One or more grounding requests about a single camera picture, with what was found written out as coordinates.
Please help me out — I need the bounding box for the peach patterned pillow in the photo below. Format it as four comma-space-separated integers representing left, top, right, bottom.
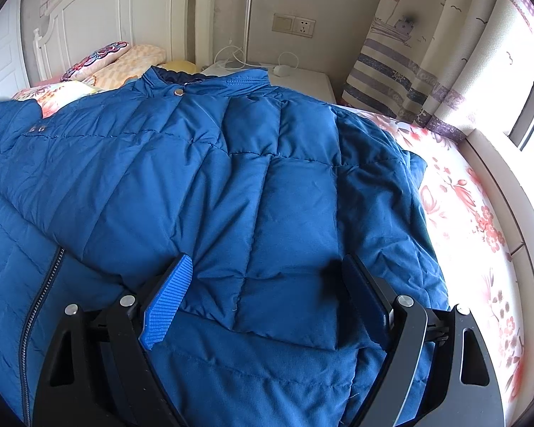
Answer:
91, 44, 167, 85

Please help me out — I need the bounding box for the beige window ledge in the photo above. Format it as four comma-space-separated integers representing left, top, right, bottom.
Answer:
465, 129, 534, 410

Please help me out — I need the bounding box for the white nightstand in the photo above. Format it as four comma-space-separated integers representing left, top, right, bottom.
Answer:
202, 61, 337, 105

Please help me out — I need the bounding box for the silver lamp pole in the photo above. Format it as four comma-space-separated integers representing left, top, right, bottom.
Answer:
242, 0, 255, 67

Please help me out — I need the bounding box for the printed striped curtain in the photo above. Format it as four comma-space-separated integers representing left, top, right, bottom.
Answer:
340, 0, 534, 143

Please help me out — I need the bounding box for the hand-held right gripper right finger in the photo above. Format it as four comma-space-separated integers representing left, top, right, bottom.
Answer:
340, 254, 506, 427

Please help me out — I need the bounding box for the floral bedsheet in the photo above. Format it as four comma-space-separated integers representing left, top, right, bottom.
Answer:
0, 81, 528, 427

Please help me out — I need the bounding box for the embroidered floral pillow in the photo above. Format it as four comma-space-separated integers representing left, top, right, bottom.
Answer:
61, 41, 132, 83

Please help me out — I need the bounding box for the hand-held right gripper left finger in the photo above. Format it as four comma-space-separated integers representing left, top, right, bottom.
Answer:
32, 253, 193, 427

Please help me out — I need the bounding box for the white wooden headboard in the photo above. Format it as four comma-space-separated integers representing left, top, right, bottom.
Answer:
32, 0, 219, 85

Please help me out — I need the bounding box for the blue down jacket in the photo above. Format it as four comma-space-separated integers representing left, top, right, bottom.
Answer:
0, 66, 450, 427

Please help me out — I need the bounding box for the yellow pillow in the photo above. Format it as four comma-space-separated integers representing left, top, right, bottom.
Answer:
162, 60, 199, 75

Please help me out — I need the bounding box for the white wardrobe door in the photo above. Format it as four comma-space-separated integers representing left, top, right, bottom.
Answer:
0, 0, 30, 107

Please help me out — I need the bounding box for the beige wall socket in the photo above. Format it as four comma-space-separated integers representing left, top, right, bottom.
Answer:
294, 15, 316, 38

